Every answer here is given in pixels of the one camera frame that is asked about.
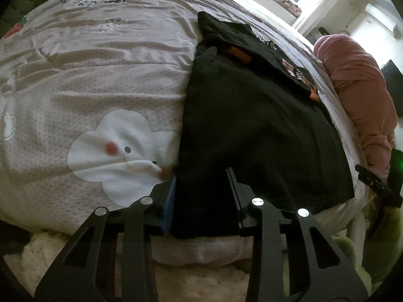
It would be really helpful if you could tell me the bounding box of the dark television screen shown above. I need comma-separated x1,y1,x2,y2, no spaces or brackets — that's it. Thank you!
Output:
381,59,403,117

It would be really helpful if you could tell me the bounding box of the white curtain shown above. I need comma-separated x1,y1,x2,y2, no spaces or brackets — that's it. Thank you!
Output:
293,0,359,36

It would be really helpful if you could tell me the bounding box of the white fleece blanket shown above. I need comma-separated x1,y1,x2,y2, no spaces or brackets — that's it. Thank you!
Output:
19,231,284,302

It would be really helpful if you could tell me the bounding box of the white air conditioner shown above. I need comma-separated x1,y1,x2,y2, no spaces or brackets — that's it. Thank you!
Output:
364,3,398,32

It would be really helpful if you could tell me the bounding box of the pink rolled duvet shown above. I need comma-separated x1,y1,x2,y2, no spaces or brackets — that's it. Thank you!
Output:
313,33,398,180

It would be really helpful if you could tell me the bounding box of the black sweater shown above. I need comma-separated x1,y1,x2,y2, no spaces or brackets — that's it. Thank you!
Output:
170,11,356,240

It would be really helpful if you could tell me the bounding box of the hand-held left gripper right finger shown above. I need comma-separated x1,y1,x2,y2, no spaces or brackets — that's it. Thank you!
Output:
225,167,369,302

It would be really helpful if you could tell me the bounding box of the printed strawberry blanket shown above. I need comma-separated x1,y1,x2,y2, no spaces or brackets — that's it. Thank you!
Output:
0,0,369,227

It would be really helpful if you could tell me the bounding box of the green quilted headboard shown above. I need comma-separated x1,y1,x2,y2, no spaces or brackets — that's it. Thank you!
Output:
0,0,33,30

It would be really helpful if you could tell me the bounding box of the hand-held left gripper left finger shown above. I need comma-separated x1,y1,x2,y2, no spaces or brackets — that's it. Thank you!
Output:
34,178,177,302

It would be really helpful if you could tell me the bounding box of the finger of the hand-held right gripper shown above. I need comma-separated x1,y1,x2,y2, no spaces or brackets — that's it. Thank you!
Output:
355,164,391,193

